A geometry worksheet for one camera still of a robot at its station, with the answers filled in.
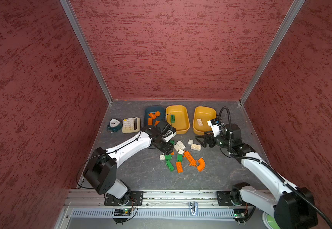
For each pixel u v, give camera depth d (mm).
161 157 880
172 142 945
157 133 620
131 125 1031
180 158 878
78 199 751
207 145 712
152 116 1097
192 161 864
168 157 874
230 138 618
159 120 1097
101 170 426
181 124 1041
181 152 904
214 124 706
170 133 706
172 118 1039
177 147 924
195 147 921
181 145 924
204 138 696
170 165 836
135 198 736
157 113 1097
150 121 1049
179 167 851
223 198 741
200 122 1057
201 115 1093
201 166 855
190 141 947
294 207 391
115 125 1001
